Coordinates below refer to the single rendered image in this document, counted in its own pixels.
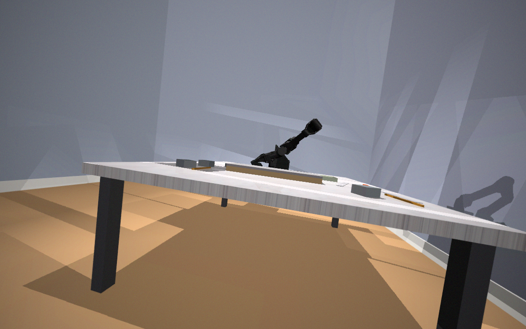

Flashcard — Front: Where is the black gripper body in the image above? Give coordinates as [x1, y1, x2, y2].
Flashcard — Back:
[264, 151, 277, 163]

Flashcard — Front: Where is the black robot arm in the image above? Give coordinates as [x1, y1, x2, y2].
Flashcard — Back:
[268, 119, 322, 168]

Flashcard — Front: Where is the white rectangular floor panel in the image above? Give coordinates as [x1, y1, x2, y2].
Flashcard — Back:
[226, 163, 323, 184]

